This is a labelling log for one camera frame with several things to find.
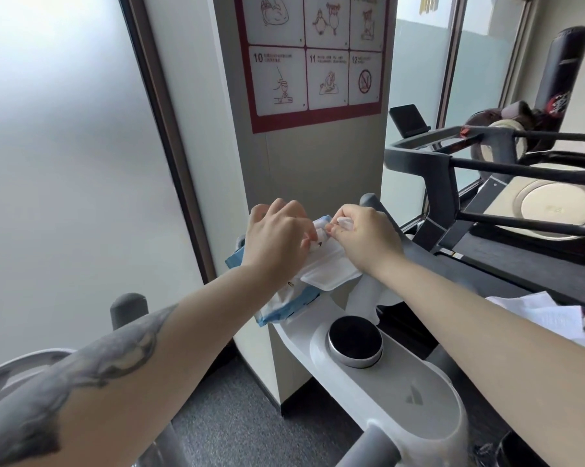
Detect white crumpled paper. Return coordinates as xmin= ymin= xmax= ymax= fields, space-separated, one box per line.
xmin=484 ymin=292 xmax=585 ymax=355

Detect person's left hand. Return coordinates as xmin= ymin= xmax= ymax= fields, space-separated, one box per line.
xmin=242 ymin=198 xmax=322 ymax=283

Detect beige round exercise machine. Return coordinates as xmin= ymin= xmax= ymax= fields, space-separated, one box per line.
xmin=469 ymin=119 xmax=585 ymax=242

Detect brown boxing gloves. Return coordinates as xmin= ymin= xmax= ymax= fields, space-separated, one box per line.
xmin=460 ymin=101 xmax=543 ymax=141

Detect white wet wipe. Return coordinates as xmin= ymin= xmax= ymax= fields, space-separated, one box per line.
xmin=314 ymin=216 xmax=357 ymax=239

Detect person's left forearm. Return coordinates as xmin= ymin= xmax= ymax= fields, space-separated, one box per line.
xmin=0 ymin=261 xmax=260 ymax=467

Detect dark brown window frame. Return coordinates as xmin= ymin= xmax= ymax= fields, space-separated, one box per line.
xmin=119 ymin=0 xmax=219 ymax=288

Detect black punching bag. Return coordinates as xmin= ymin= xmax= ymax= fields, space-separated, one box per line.
xmin=535 ymin=26 xmax=585 ymax=133

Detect black treadmill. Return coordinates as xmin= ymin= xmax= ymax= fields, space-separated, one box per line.
xmin=383 ymin=125 xmax=585 ymax=312

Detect red white instruction poster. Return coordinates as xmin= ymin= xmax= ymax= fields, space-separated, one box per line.
xmin=233 ymin=0 xmax=399 ymax=135

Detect blue white wet wipe packet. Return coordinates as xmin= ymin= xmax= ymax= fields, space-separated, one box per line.
xmin=224 ymin=215 xmax=366 ymax=329

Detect white exercise machine console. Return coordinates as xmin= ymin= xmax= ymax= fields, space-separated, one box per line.
xmin=269 ymin=272 xmax=471 ymax=467

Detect black round knob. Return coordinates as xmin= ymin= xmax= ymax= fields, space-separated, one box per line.
xmin=327 ymin=316 xmax=385 ymax=369

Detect black treadmill screen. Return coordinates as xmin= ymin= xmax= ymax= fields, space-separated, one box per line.
xmin=389 ymin=105 xmax=432 ymax=139

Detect person's right forearm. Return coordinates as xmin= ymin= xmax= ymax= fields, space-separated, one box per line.
xmin=365 ymin=260 xmax=585 ymax=467

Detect person's right hand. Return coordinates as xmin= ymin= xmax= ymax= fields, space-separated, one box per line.
xmin=324 ymin=204 xmax=405 ymax=281

